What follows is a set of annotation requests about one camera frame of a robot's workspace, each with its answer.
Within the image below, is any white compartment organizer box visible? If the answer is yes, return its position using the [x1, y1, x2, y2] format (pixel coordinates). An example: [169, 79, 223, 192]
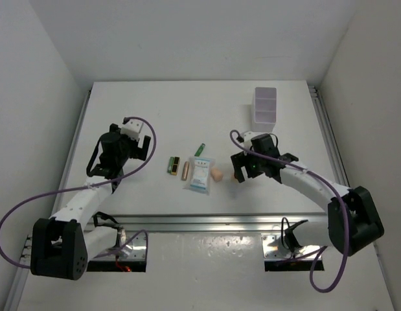
[251, 87, 277, 133]

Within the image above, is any metal base plate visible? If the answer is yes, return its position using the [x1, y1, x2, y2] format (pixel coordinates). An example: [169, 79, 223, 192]
[261, 233, 321, 262]
[93, 229, 149, 260]

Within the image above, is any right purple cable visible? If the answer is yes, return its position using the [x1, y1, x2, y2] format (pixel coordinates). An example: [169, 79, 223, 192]
[229, 130, 354, 293]

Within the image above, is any green lip balm tube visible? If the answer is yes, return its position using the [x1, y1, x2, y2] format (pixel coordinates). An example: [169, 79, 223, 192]
[167, 157, 174, 174]

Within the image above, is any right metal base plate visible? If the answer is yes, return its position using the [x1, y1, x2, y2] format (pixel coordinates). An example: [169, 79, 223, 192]
[261, 233, 321, 262]

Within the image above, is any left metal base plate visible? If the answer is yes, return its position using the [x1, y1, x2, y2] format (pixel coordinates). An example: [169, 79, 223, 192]
[93, 229, 149, 260]

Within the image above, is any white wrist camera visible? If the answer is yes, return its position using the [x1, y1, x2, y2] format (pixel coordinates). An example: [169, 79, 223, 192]
[241, 131, 258, 149]
[120, 119, 144, 141]

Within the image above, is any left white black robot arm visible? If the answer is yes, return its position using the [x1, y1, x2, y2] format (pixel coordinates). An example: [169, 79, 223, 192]
[30, 117, 156, 280]

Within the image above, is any aluminium front rail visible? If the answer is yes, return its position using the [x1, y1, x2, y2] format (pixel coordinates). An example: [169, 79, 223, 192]
[89, 213, 327, 233]

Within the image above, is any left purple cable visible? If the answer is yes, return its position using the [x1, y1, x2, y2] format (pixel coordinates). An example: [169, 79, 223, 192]
[0, 116, 157, 269]

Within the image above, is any clear cotton pad pouch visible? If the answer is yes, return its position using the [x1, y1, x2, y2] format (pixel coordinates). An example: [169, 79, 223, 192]
[183, 156, 216, 195]

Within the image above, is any black gold lipstick case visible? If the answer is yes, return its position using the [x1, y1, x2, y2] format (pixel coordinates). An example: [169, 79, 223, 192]
[170, 157, 180, 176]

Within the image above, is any beige makeup sponge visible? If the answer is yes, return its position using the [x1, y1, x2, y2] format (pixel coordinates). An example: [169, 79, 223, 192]
[211, 167, 223, 182]

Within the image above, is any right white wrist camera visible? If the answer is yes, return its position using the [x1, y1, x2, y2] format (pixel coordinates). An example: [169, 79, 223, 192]
[241, 131, 258, 149]

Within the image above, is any rose gold lipstick tube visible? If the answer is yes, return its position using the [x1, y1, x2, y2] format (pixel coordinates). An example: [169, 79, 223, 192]
[181, 161, 190, 181]

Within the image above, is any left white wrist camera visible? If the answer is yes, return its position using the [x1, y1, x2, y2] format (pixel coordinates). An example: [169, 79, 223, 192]
[120, 119, 144, 141]

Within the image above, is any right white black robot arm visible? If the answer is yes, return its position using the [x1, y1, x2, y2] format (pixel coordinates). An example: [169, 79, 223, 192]
[229, 130, 385, 256]

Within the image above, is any purple cable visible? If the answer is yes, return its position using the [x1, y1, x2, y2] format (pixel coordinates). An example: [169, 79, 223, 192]
[229, 130, 354, 293]
[0, 116, 157, 269]

